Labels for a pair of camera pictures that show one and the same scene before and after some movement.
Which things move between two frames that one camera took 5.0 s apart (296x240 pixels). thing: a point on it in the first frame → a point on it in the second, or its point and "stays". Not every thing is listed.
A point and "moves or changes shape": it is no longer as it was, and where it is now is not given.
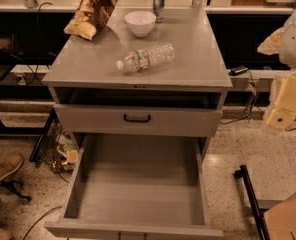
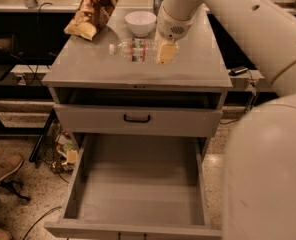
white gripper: x=295 y=42 → x=172 y=26
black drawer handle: x=137 y=120 stays
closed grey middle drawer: x=138 y=120 stays
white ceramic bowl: x=140 y=23 stays
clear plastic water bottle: x=146 y=58 moves or changes shape
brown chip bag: x=93 y=13 stays
